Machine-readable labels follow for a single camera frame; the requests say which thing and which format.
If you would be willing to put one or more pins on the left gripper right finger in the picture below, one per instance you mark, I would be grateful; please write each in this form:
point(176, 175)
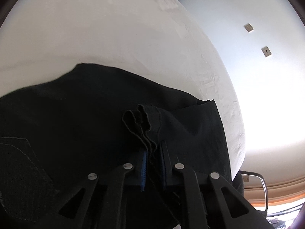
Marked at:
point(167, 166)

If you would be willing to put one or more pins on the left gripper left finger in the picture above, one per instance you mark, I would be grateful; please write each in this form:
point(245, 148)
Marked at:
point(141, 167)

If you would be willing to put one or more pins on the black jeans pants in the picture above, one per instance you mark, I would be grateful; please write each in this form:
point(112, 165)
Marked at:
point(69, 150)

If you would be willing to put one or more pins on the black metal chair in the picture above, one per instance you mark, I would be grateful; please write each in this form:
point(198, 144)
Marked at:
point(238, 184)

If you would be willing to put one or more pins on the wall socket plate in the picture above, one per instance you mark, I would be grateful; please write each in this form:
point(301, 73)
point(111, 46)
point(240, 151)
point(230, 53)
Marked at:
point(266, 51)

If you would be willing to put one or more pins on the wall switch plate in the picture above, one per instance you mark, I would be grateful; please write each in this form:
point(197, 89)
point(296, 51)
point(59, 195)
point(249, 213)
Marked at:
point(249, 28)

